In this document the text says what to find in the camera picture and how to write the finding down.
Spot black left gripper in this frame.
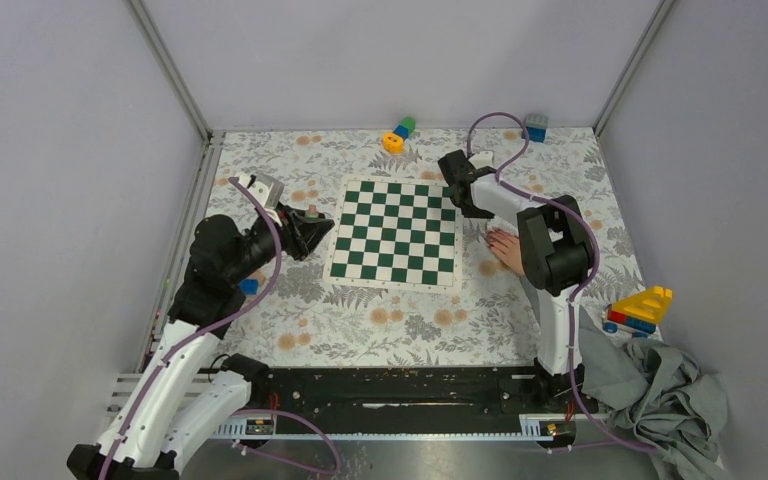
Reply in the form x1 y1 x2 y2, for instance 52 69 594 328
228 202 335 285

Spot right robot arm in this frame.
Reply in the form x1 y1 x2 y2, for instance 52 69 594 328
437 150 597 412

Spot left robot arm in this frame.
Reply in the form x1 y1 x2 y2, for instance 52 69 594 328
67 204 335 479

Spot person's hand painted nails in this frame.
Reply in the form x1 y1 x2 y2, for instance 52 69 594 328
485 229 525 277

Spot blue green toy block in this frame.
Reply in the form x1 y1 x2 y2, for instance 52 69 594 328
392 116 416 140

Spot orange round toy brick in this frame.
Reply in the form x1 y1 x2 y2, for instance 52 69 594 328
381 132 404 154

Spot green white chessboard mat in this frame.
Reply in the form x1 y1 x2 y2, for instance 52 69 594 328
323 175 463 295

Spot blue yellow toy brick car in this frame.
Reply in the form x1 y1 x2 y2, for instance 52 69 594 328
238 278 260 296

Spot blue grey toy brick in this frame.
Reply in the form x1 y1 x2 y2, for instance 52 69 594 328
524 113 549 143

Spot red blue toy brick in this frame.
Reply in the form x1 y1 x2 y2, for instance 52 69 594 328
602 310 657 338

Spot yellow toy piece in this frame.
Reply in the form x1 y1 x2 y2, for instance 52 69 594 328
611 286 673 324

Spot grey cloth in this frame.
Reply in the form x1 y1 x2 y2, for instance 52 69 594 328
579 328 731 479

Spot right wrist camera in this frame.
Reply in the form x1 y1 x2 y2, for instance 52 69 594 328
469 151 494 169

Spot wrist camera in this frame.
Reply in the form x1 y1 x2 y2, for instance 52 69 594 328
469 151 494 169
237 173 285 209

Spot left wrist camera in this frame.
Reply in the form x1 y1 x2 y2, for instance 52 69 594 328
237 173 285 209

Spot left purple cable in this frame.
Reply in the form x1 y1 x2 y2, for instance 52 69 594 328
97 176 346 480

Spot purple cable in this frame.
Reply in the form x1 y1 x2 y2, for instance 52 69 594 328
466 111 660 455
97 176 346 480

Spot aluminium frame rail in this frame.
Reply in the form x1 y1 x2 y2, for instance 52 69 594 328
134 130 227 373

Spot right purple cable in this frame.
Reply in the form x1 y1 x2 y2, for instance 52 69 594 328
466 111 660 455

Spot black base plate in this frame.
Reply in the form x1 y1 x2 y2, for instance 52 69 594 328
236 366 582 439

